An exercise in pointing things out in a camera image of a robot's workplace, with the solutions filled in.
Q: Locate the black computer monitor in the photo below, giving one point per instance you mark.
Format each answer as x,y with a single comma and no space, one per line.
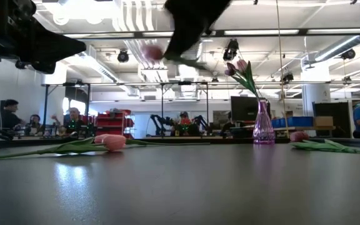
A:
242,109

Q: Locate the black standing panel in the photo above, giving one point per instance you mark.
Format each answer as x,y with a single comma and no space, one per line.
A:
339,118

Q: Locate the black ceiling spotlight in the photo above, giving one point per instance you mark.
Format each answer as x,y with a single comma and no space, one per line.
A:
348,54
231,50
20,64
123,56
287,77

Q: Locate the white round column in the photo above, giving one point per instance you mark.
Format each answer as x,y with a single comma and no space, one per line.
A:
316,93

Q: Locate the black background robot arm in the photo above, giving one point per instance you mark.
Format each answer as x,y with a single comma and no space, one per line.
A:
205,122
158,122

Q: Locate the wooden background table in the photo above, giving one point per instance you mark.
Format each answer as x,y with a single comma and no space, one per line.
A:
305,128

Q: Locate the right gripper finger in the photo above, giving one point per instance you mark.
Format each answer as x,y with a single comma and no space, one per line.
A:
198,31
180,37

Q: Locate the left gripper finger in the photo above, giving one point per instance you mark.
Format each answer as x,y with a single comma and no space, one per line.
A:
52,43
44,66

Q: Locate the brown cardboard box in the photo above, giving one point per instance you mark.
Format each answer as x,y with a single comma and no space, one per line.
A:
323,121

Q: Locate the black table mat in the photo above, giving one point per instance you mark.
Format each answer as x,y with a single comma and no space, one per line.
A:
180,193

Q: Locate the silver ventilation duct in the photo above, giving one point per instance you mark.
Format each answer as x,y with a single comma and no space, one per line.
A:
339,47
191,78

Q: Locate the red storage bin rack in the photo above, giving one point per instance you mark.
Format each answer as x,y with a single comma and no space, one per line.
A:
111,120

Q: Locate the purple glass vase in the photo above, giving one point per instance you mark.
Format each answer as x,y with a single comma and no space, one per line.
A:
263,131

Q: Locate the black background rig frame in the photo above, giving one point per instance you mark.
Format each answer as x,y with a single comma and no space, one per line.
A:
162,109
45,109

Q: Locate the blue storage bins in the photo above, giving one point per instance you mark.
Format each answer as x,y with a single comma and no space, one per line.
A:
295,122

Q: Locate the light pink artificial tulip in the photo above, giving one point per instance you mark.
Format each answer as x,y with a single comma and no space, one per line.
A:
242,65
230,69
114,142

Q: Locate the dark red artificial tulip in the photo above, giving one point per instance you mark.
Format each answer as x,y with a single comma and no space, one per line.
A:
298,137
152,52

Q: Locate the black overhead frame beam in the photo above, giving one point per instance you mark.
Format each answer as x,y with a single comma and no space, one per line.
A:
303,31

